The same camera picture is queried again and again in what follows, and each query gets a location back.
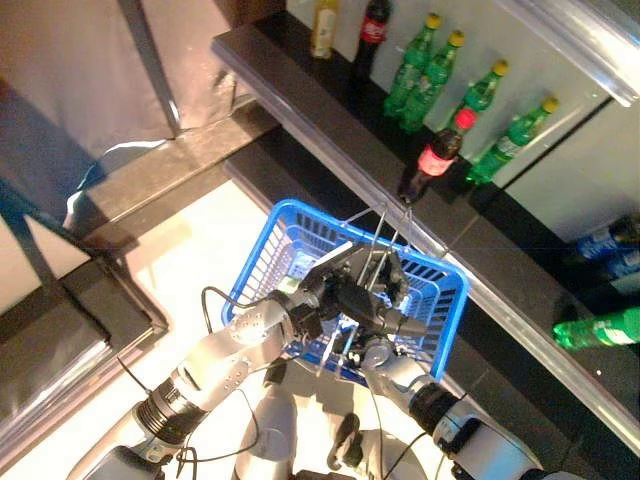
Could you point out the blue plastic shopping basket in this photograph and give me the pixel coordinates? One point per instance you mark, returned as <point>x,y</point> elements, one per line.
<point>457,295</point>

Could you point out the green plastic drink bottle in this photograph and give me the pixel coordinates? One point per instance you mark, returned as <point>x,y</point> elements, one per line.
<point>297,272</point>

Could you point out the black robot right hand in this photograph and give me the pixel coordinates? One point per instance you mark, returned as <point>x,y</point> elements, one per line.
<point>380,340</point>

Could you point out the Coca-Cola bottle red cap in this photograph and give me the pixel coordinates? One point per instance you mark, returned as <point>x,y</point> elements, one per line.
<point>371,35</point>
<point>435,155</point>

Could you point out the dark metal slanted post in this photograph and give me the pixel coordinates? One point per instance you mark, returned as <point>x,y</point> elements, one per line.
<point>152,65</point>

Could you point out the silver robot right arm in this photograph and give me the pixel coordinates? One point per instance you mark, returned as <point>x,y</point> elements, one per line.
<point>400,380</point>

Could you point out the black shelf board clear strip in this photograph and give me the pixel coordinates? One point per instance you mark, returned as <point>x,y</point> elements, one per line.
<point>310,85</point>
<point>525,280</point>
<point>575,40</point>

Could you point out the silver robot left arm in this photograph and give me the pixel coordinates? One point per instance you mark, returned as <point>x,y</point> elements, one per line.
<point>225,350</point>

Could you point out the small yellow tea bottle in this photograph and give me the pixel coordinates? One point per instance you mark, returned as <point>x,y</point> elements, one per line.
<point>325,30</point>

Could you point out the black shelf base plinth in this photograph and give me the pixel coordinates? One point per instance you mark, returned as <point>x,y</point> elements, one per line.
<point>500,400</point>

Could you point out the shiny plastic wall sheet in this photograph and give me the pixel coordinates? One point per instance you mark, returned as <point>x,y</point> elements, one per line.
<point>75,75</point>

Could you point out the black framed low display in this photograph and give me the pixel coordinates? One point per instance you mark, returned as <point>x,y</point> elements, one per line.
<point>100,300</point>

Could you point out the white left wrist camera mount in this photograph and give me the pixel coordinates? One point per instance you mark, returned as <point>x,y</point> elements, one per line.
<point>327,260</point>

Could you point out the black robot torso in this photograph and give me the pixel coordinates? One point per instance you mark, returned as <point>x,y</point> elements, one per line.
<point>320,475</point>

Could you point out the green Sprite bottle yellow cap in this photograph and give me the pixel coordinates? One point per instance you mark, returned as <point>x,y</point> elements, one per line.
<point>412,70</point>
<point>482,90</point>
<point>432,85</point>
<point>510,140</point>
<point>595,332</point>

